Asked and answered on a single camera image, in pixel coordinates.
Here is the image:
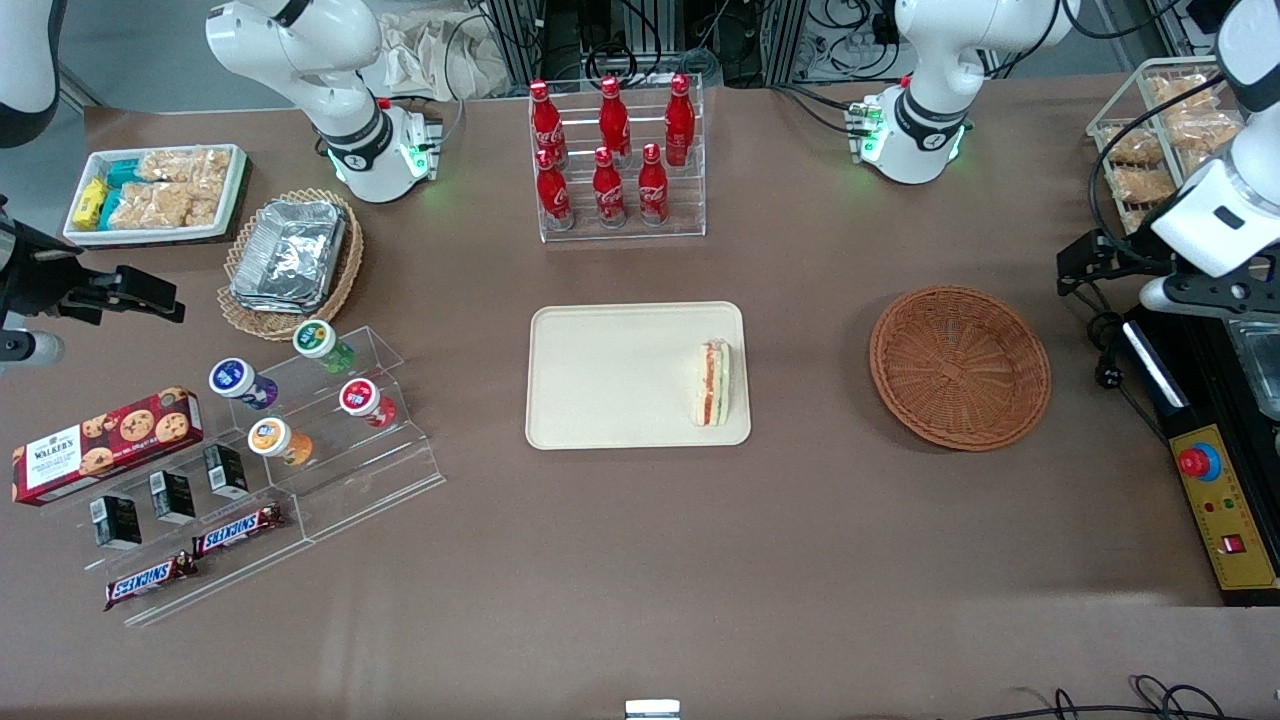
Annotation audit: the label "purple lid drink cup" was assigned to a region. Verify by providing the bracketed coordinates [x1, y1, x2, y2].
[208, 357, 280, 412]

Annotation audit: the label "black floor cables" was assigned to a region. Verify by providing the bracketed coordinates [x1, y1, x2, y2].
[940, 674, 1280, 720]

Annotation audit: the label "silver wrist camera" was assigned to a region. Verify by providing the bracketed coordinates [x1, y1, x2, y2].
[0, 330, 66, 367]
[1138, 272, 1280, 319]

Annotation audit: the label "white rectangular snack tray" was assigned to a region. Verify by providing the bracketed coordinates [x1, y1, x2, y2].
[63, 144, 248, 247]

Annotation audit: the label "triangle sandwich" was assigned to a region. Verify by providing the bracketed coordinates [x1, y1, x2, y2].
[691, 338, 734, 429]

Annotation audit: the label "yellow snack packet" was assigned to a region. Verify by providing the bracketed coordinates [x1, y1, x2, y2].
[74, 177, 110, 230]

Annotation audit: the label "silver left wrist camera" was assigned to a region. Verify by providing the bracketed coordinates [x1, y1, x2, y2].
[1138, 272, 1280, 319]

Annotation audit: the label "oval light wicker basket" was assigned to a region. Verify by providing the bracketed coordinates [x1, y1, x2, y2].
[217, 188, 365, 342]

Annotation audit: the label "white crumpled cloth bag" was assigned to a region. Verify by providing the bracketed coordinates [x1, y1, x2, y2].
[378, 8, 513, 102]

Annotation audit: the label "red cola bottle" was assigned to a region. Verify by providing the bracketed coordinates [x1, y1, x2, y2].
[664, 74, 696, 167]
[638, 143, 670, 226]
[536, 148, 575, 231]
[598, 76, 632, 161]
[529, 80, 567, 166]
[592, 146, 627, 228]

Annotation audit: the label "black equipment base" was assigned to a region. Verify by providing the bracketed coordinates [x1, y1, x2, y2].
[1124, 305, 1280, 607]

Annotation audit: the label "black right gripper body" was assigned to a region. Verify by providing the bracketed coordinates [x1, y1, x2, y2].
[0, 225, 73, 321]

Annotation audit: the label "orange lid drink cup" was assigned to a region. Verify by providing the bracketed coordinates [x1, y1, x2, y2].
[247, 417, 315, 469]

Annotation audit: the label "round brown wicker basket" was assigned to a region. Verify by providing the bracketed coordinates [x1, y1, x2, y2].
[869, 286, 1052, 452]

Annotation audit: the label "green lid drink cup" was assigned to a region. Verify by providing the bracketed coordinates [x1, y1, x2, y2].
[292, 319, 357, 375]

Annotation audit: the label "rice cracker snack pack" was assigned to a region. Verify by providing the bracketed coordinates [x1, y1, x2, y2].
[110, 182, 223, 230]
[138, 147, 233, 187]

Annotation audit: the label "clear acrylic stepped stand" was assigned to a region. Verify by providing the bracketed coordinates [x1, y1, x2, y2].
[40, 325, 447, 629]

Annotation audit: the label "small black box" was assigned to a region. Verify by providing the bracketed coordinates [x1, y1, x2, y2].
[203, 444, 250, 501]
[149, 470, 198, 526]
[92, 495, 144, 551]

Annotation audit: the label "clear acrylic bottle rack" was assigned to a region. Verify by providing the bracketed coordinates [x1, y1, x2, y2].
[529, 74, 707, 244]

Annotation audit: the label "white flat bar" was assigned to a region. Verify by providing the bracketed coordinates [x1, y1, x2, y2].
[1122, 318, 1189, 411]

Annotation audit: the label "yellow emergency stop box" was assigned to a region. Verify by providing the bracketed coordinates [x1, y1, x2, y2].
[1168, 424, 1280, 607]

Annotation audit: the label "Snickers chocolate bar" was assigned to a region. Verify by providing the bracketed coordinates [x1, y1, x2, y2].
[192, 503, 287, 559]
[104, 552, 199, 612]

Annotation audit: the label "stack of silver foil packs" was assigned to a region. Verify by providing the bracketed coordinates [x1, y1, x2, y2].
[229, 200, 348, 315]

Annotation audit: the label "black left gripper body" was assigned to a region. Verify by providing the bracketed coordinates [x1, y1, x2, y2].
[1102, 238, 1177, 285]

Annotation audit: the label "red lid drink cup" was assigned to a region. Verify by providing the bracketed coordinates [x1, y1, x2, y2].
[338, 377, 399, 430]

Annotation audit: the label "grey metal box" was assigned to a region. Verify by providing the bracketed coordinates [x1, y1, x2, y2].
[1228, 320, 1280, 423]

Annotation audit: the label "aluminium frame with cables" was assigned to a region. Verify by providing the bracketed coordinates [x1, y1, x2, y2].
[478, 0, 813, 89]

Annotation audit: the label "white wire rack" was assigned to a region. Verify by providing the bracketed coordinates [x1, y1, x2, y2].
[1086, 55, 1251, 239]

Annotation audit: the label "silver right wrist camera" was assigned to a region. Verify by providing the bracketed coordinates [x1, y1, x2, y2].
[0, 330, 66, 367]

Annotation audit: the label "red Walkers cookie box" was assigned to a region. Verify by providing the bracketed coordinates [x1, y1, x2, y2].
[12, 386, 205, 508]

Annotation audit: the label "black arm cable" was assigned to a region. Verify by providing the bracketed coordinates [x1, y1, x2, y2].
[1086, 95, 1226, 261]

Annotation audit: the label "beige plastic tray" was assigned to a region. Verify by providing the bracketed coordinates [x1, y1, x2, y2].
[526, 301, 752, 451]

